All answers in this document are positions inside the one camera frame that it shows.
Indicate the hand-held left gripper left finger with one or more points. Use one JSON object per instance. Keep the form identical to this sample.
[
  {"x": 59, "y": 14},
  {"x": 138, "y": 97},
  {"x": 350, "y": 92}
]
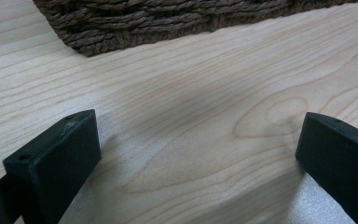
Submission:
[{"x": 52, "y": 168}]

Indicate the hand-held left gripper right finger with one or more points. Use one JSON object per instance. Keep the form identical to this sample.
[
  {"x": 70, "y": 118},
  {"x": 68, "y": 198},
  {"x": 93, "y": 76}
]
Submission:
[{"x": 341, "y": 161}]

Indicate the brown woven basket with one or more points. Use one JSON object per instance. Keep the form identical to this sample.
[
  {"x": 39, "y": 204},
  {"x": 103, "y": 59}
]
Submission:
[{"x": 155, "y": 21}]

